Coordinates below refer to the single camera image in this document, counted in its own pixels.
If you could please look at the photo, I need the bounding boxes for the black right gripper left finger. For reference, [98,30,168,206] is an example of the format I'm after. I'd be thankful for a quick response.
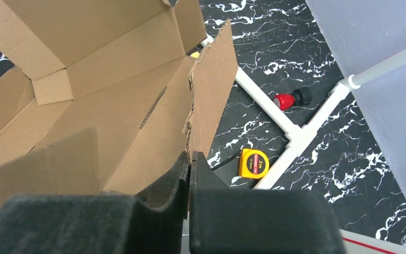
[0,153,190,253]

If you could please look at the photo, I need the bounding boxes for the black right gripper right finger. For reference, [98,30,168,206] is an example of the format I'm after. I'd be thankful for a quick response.
[189,152,346,253]

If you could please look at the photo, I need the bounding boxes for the brown cardboard box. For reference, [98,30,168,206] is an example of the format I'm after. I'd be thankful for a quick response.
[0,1,238,207]

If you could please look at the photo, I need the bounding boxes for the yellow tape measure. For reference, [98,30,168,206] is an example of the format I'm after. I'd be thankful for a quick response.
[238,148,270,179]

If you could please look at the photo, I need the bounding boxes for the red black knob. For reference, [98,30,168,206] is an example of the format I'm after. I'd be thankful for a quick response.
[273,87,312,111]

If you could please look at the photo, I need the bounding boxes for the yellow rectangular block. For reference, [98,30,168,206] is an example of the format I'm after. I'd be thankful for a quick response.
[190,51,200,59]

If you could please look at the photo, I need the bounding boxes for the white PVC pipe frame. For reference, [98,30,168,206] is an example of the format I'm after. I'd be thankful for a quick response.
[208,33,406,247]

